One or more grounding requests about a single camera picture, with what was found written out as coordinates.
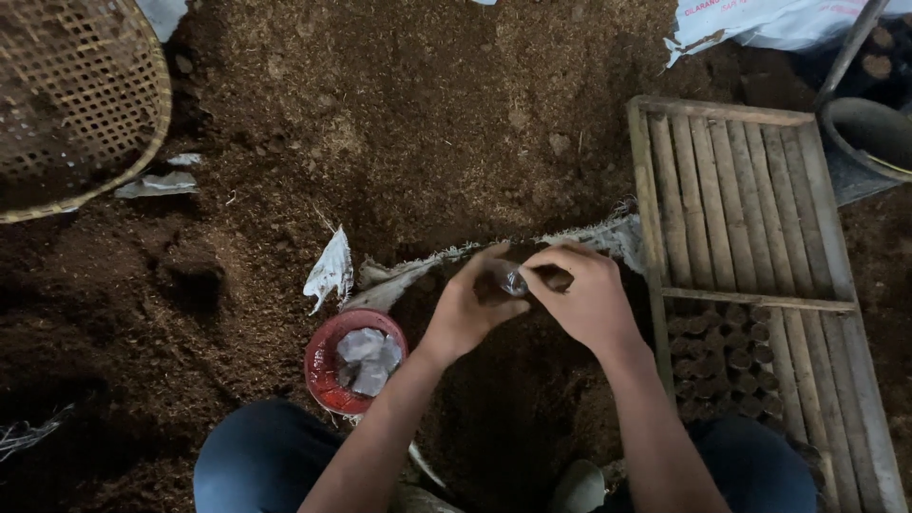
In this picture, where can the person's right hand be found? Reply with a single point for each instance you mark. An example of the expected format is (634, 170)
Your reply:
(591, 299)

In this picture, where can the person's left hand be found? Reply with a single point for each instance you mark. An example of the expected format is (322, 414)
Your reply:
(463, 313)

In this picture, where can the person's right fingers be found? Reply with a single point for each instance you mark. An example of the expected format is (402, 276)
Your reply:
(552, 274)

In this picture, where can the small clear plastic bag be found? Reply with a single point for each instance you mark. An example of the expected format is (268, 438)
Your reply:
(511, 281)

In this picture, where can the white woven sack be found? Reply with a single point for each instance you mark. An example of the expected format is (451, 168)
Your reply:
(427, 267)

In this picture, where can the group of soil-filled seedling bags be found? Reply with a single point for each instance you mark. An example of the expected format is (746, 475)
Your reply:
(723, 363)

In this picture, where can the bamboo slat tray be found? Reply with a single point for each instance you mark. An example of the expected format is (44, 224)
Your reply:
(748, 228)

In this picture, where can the pile of clear plastic bags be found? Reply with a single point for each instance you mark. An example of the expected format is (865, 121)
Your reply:
(368, 358)

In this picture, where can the person's grey shoe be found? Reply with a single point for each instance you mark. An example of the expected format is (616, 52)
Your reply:
(578, 490)

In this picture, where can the torn white plastic scrap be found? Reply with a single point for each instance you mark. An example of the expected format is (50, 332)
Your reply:
(331, 271)

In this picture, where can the red plastic bowl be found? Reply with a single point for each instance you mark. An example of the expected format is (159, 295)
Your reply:
(335, 370)

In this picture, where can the white printed plastic sack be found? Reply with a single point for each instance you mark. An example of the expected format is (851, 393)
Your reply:
(769, 25)

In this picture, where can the black rubber bucket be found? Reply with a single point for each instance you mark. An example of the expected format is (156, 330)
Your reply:
(866, 139)

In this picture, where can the person's blue trousers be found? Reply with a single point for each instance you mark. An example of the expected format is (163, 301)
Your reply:
(263, 463)

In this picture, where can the grey metal pole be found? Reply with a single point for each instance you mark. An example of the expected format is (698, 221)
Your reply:
(851, 50)

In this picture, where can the flat white plastic scrap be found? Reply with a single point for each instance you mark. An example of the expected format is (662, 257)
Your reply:
(157, 185)

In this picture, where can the white plastic sheet corner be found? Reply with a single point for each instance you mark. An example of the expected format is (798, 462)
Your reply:
(164, 14)

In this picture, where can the woven bamboo basket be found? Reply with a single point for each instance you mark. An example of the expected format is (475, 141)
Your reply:
(71, 100)

